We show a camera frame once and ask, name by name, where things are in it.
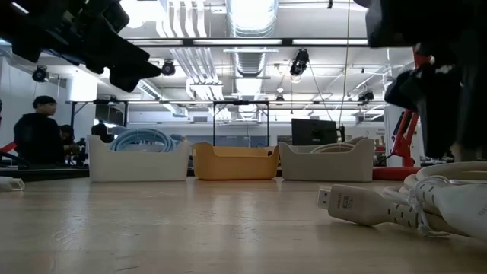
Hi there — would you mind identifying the black background device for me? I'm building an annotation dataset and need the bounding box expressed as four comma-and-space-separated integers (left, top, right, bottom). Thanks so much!
70, 136, 88, 167

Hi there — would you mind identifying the grey plastic bin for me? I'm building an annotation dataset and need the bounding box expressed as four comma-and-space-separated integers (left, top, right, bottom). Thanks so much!
279, 137, 376, 183

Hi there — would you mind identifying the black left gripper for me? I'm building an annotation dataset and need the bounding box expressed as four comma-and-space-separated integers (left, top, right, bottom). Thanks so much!
0, 0, 163, 93

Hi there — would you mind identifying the black aluminium table frame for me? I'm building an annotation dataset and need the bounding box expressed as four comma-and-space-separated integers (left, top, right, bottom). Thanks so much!
0, 163, 92, 183

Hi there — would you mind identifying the white plastic bin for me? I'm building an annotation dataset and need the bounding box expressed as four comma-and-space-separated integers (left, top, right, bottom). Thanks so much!
88, 135, 191, 183

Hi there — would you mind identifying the beige USB cable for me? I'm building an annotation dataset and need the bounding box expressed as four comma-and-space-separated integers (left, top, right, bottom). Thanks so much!
310, 141, 366, 155

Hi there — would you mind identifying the silver ceiling air duct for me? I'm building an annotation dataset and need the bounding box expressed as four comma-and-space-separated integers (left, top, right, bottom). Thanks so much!
226, 0, 279, 79

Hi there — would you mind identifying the black computer monitor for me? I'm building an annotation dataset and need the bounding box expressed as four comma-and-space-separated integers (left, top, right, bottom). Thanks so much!
291, 118, 339, 147

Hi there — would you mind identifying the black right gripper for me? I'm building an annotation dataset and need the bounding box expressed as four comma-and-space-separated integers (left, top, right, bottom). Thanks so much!
364, 0, 487, 160

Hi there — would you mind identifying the person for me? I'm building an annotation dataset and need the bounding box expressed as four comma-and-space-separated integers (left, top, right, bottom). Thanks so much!
59, 124, 83, 167
13, 94, 66, 165
91, 123, 115, 145

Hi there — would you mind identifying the orange plastic bin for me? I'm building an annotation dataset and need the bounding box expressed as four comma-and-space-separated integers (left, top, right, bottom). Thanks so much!
192, 142, 280, 181

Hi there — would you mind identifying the blue USB cable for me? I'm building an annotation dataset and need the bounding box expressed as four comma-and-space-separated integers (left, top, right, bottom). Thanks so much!
109, 128, 178, 153

